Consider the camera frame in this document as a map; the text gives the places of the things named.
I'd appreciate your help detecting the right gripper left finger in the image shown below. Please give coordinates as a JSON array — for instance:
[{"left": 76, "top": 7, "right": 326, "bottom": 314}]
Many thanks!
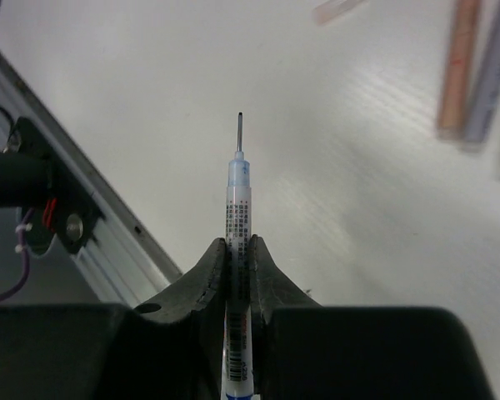
[{"left": 0, "top": 238, "right": 226, "bottom": 399}]

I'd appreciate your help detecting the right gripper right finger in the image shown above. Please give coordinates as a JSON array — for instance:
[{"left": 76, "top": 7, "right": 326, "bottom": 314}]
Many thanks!
[{"left": 249, "top": 236, "right": 494, "bottom": 399}]

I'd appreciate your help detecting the blue clear pen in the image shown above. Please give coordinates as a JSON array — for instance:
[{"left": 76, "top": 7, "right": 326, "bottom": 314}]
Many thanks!
[{"left": 224, "top": 113, "right": 254, "bottom": 399}]

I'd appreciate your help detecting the orange red highlighter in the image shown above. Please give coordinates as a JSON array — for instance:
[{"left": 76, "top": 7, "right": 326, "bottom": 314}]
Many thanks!
[{"left": 437, "top": 0, "right": 482, "bottom": 141}]

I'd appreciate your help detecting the light purple pen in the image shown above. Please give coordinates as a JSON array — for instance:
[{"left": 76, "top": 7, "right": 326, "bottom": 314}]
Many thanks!
[{"left": 462, "top": 3, "right": 500, "bottom": 151}]

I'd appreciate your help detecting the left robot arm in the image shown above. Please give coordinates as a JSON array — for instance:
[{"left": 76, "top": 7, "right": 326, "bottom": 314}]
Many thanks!
[{"left": 0, "top": 152, "right": 55, "bottom": 208}]

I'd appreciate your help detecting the aluminium rail frame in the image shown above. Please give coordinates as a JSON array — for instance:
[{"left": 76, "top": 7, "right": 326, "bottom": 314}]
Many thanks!
[{"left": 0, "top": 52, "right": 182, "bottom": 306}]

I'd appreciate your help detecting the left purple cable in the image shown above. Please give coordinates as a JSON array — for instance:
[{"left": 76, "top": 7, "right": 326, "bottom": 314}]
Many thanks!
[{"left": 0, "top": 207, "right": 37, "bottom": 308}]

